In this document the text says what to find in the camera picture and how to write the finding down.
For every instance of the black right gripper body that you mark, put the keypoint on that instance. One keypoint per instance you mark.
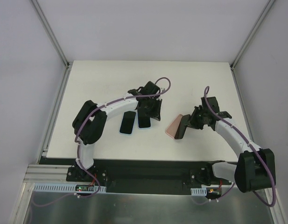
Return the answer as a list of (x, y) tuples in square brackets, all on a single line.
[(191, 120)]

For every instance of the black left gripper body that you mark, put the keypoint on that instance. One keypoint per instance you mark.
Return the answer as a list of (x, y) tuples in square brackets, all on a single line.
[(151, 106)]

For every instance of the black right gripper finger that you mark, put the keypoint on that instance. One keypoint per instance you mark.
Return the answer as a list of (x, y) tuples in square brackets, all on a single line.
[(186, 120), (195, 126)]

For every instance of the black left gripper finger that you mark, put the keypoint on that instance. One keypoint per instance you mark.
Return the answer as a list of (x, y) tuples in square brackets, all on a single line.
[(156, 116), (156, 108)]

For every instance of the black phone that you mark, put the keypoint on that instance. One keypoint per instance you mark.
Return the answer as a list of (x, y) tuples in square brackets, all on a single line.
[(180, 132), (127, 122)]

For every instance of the pink phone case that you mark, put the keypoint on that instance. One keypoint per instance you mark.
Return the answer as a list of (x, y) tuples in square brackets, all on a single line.
[(173, 127)]

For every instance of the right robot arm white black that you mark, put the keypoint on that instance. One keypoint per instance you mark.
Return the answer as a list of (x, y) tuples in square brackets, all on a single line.
[(255, 168)]

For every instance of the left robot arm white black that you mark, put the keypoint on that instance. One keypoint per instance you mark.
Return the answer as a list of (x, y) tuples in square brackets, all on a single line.
[(91, 119)]

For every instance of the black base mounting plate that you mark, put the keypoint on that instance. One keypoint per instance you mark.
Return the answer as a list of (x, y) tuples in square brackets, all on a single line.
[(170, 188)]

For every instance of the right aluminium frame post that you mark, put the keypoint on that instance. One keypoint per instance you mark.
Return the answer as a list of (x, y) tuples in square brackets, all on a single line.
[(252, 33)]

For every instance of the aluminium frame post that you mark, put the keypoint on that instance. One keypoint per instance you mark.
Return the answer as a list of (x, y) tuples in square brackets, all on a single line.
[(252, 33), (50, 33)]

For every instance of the right white cable duct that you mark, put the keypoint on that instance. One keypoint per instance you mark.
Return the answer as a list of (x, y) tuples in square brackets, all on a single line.
[(205, 191)]

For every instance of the white cable duct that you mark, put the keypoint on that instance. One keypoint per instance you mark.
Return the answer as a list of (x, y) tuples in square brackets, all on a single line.
[(205, 191), (68, 188)]

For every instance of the aluminium front rail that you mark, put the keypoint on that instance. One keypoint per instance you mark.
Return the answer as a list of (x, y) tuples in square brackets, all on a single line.
[(45, 172)]

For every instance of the left white cable duct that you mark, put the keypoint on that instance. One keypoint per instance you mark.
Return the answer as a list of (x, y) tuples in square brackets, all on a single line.
[(68, 188)]

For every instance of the left aluminium frame post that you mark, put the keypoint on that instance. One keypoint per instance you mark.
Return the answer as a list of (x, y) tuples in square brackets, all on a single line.
[(50, 33)]

